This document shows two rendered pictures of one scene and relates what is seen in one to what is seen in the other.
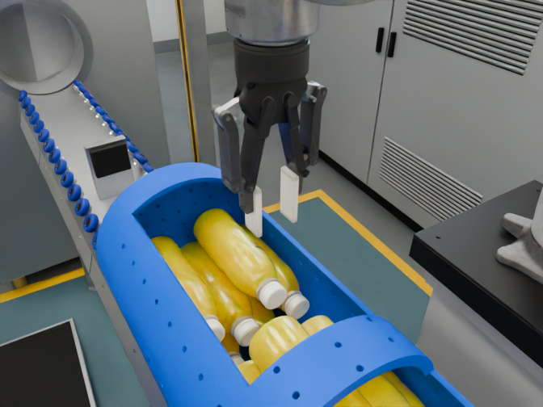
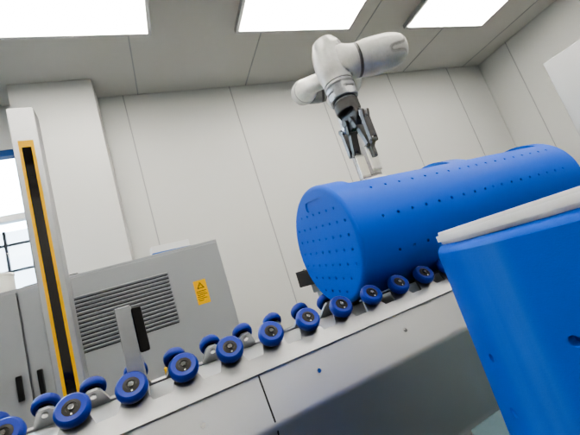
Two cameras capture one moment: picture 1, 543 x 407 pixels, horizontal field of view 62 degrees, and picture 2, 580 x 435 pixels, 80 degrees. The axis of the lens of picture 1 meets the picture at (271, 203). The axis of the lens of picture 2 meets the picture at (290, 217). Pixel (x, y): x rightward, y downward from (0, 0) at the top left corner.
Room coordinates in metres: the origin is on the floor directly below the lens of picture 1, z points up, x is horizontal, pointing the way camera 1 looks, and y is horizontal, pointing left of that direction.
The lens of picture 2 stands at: (0.60, 0.98, 1.04)
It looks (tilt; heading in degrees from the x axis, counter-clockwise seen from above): 10 degrees up; 277
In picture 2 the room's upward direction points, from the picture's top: 18 degrees counter-clockwise
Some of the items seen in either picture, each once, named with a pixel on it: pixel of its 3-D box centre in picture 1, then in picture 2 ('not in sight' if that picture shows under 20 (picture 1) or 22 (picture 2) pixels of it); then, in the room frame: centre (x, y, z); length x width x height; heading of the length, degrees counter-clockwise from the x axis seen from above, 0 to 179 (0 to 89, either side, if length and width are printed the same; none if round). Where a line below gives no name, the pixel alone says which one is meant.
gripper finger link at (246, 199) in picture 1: (239, 195); (374, 147); (0.43, 0.04, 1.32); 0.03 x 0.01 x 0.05; 123
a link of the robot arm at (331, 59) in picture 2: not in sight; (334, 61); (0.44, 0.00, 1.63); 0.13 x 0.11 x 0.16; 11
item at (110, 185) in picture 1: (111, 169); (137, 350); (1.00, 0.41, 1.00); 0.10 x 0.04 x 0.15; 123
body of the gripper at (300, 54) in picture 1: (271, 80); (349, 115); (0.46, 0.00, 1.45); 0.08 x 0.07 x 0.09; 123
